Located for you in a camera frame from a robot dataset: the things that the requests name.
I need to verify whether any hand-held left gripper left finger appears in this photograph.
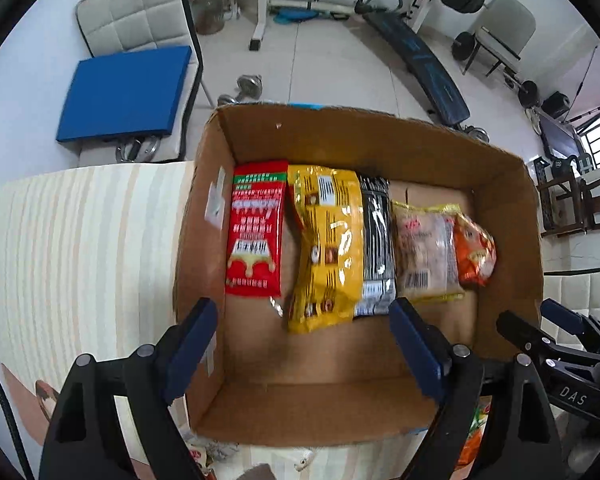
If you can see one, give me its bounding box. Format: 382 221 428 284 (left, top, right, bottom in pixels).
39 297 219 480

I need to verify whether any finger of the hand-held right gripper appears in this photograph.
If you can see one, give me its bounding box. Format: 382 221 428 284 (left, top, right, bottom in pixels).
496 311 561 361
540 298 600 349

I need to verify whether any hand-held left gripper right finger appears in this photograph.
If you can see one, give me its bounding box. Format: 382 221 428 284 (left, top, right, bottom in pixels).
389 297 566 480

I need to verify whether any cardboard box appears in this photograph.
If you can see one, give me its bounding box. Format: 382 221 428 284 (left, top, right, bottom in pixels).
172 102 545 448

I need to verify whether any clear yellow-edged snack packet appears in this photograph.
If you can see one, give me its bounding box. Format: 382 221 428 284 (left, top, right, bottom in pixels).
391 200 467 305

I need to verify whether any orange green snack packet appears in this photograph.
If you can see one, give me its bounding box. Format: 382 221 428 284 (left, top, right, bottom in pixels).
455 395 493 471

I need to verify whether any white red-print snack packet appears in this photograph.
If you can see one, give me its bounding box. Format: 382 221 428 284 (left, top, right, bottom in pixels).
180 425 241 480

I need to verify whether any black snack packet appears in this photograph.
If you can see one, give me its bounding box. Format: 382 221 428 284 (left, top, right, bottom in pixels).
352 175 398 317

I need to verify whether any yellow snack packet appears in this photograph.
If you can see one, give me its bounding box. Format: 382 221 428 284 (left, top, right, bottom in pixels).
286 165 365 335

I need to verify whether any red snack packet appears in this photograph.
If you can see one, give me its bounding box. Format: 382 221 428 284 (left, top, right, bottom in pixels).
225 160 290 298

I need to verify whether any white padded chair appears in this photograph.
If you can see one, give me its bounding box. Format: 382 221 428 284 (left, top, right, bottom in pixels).
75 0 216 166
540 265 600 332

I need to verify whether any dark wooden chair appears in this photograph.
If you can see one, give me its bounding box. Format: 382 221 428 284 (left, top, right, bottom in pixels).
534 155 600 235

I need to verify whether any black treadmill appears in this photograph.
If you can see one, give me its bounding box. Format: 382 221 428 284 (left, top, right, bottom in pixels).
535 110 582 158

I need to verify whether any black speaker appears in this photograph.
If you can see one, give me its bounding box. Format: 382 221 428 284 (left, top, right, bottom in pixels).
542 91 571 121

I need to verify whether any blue cushion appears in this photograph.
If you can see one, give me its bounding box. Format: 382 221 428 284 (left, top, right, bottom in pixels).
55 45 193 143

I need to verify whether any small barbell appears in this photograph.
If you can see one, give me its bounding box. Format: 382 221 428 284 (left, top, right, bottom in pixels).
452 31 541 109

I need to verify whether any black sit-up bench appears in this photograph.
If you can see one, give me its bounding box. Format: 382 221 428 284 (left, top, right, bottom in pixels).
355 0 471 126

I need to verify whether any grey chair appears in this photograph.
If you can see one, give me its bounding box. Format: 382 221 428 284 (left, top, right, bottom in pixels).
462 0 537 77

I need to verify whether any brown wooden stump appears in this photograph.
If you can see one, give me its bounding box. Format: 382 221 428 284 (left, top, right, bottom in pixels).
192 0 226 36

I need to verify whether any blue floor item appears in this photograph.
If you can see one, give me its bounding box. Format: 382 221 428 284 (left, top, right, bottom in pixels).
270 5 311 25

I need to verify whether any white barbell rack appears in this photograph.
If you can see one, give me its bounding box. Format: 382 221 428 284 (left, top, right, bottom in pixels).
247 0 461 52

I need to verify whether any black cable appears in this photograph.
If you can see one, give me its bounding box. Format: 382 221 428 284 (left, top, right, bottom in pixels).
0 345 36 480

